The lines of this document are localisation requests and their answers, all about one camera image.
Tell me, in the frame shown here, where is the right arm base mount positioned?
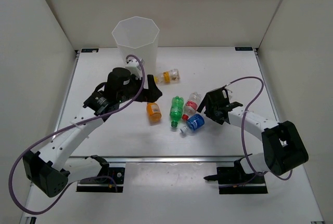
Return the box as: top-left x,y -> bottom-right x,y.
203,158 -> 268,195

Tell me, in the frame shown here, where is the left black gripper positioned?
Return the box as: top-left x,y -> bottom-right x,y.
117,74 -> 162,103

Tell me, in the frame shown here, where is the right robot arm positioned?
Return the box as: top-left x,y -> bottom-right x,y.
197,87 -> 309,182

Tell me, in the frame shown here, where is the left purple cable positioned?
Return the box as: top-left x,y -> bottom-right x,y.
8,54 -> 145,214

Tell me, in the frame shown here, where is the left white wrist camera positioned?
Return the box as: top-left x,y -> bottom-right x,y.
125,57 -> 142,80

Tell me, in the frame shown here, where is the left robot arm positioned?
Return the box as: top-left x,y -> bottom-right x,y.
23,68 -> 162,197

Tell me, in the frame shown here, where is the clear bottle yellow cap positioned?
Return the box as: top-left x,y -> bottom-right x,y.
154,69 -> 180,84

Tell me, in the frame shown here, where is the clear bottle red label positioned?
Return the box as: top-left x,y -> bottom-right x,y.
182,92 -> 202,121

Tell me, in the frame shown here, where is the white octagonal plastic bin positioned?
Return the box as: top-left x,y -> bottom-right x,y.
112,16 -> 160,75

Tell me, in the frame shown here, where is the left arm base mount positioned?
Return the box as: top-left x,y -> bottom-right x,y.
76,155 -> 125,193

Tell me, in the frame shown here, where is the clear bottle blue label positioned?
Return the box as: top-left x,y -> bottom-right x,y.
180,114 -> 205,136

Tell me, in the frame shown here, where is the orange plastic bottle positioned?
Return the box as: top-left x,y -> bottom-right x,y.
146,102 -> 162,123

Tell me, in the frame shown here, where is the green plastic bottle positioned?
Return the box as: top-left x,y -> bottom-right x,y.
170,96 -> 184,128

